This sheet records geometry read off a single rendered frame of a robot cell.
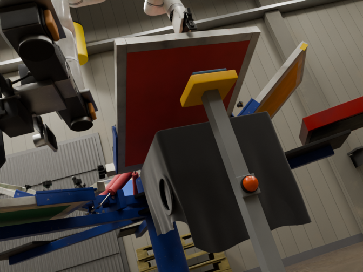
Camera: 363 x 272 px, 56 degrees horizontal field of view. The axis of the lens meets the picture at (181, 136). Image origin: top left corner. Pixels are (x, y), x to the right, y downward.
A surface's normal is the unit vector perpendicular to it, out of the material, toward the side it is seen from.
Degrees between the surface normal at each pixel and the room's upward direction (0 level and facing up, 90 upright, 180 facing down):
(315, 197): 90
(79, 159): 90
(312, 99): 90
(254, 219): 90
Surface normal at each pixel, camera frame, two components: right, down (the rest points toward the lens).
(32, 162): 0.04, -0.36
